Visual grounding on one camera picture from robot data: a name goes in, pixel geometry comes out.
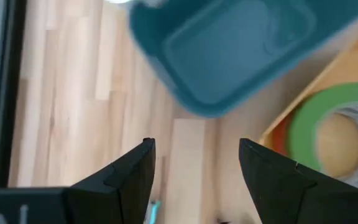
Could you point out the black aluminium rig frame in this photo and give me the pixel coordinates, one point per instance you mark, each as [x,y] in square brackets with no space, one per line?
[8,93]

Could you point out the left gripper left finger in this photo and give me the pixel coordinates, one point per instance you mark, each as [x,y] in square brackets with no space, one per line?
[104,202]

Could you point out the narrow green tape roll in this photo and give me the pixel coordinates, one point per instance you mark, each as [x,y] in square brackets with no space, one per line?
[306,124]

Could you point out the yellow plastic bin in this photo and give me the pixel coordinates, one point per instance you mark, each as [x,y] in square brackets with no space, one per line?
[353,62]

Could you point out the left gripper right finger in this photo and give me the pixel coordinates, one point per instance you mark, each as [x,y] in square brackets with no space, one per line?
[291,196]

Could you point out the teal plastic bin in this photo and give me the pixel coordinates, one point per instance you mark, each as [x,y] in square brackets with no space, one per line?
[228,53]

